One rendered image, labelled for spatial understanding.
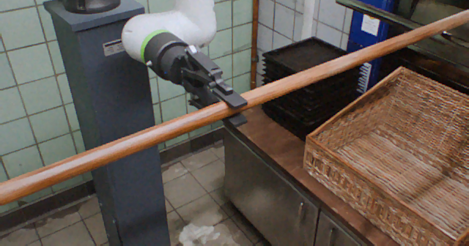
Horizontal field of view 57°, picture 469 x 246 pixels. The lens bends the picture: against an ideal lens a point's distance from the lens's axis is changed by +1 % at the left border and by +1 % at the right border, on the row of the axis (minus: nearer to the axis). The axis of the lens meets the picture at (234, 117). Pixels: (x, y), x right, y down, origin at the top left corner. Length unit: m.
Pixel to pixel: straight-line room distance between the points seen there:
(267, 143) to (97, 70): 0.74
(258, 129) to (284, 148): 0.16
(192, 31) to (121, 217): 0.79
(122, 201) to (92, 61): 0.53
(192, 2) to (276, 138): 0.84
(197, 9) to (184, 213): 1.38
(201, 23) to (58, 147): 1.31
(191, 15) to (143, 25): 0.12
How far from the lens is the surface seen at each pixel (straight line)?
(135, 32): 0.98
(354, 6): 1.36
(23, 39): 1.92
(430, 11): 1.69
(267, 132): 1.74
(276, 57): 1.71
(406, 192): 1.57
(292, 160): 1.61
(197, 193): 2.30
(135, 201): 1.56
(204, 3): 1.02
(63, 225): 2.30
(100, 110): 1.29
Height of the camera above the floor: 1.62
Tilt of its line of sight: 35 degrees down
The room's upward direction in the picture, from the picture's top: straight up
